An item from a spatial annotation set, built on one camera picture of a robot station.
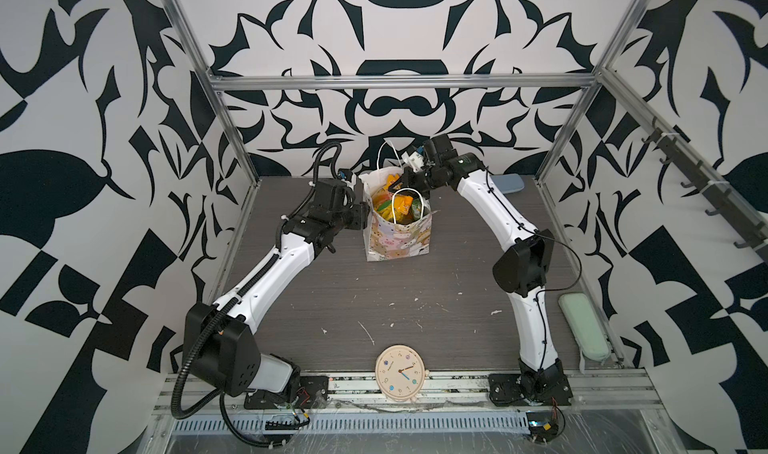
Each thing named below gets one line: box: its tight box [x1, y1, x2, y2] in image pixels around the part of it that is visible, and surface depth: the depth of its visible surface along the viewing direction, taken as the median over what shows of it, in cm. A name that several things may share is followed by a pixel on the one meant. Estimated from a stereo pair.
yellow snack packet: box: [373, 173, 414, 221], surface depth 85 cm
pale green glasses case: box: [558, 292, 611, 362], surface depth 85 cm
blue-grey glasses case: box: [490, 173, 524, 193], surface depth 117 cm
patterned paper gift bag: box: [358, 166, 440, 262], surface depth 86 cm
